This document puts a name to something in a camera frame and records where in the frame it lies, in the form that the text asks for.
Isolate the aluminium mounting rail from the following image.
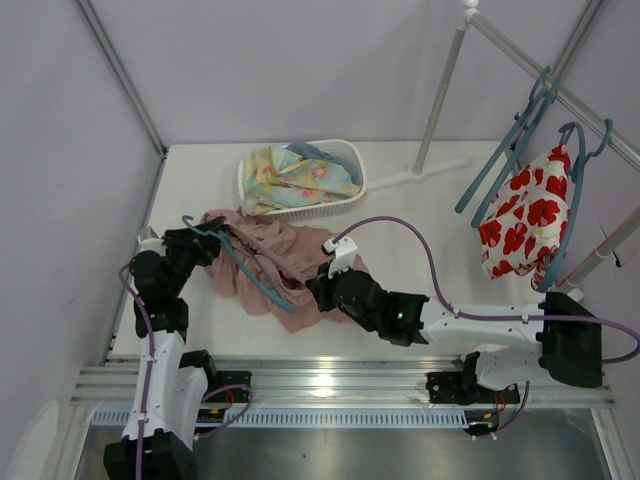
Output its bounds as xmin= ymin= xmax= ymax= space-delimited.
xmin=69 ymin=355 xmax=619 ymax=411

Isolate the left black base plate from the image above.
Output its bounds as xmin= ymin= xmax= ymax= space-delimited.
xmin=208 ymin=370 xmax=252 ymax=405

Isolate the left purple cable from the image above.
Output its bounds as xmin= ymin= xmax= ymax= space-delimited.
xmin=118 ymin=264 xmax=156 ymax=480

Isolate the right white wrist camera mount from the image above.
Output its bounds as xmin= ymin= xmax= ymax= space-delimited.
xmin=322 ymin=236 xmax=357 ymax=279

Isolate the teal hanger with garment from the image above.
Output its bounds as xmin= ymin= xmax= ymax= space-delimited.
xmin=531 ymin=118 xmax=614 ymax=293

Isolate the white slotted cable duct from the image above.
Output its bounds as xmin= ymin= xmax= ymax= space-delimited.
xmin=89 ymin=410 xmax=474 ymax=429

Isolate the silver clothes rack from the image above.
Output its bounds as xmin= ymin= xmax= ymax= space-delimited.
xmin=368 ymin=1 xmax=639 ymax=293

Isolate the pink skirt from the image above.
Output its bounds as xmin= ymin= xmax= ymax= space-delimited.
xmin=201 ymin=209 xmax=351 ymax=334

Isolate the white laundry basket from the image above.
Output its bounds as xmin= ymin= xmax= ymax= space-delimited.
xmin=237 ymin=139 xmax=367 ymax=221

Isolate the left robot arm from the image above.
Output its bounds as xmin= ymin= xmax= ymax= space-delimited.
xmin=103 ymin=217 xmax=227 ymax=479

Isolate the blue garment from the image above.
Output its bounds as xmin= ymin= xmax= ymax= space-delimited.
xmin=286 ymin=142 xmax=362 ymax=186

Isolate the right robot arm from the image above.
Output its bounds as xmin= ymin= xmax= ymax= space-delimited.
xmin=306 ymin=264 xmax=603 ymax=405

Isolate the yellow floral garment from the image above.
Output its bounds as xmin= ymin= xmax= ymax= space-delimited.
xmin=241 ymin=146 xmax=363 ymax=215

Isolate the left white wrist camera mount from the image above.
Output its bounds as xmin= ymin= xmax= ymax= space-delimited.
xmin=137 ymin=226 xmax=164 ymax=255

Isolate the red poppy floral garment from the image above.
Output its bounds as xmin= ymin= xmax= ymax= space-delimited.
xmin=477 ymin=145 xmax=571 ymax=290

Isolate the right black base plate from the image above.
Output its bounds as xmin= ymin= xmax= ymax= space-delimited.
xmin=425 ymin=371 xmax=521 ymax=406

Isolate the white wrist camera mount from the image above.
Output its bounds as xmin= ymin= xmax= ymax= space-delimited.
xmin=137 ymin=226 xmax=164 ymax=255
xmin=322 ymin=236 xmax=357 ymax=279

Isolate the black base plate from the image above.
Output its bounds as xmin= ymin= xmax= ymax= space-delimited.
xmin=425 ymin=371 xmax=521 ymax=406
xmin=208 ymin=370 xmax=252 ymax=405

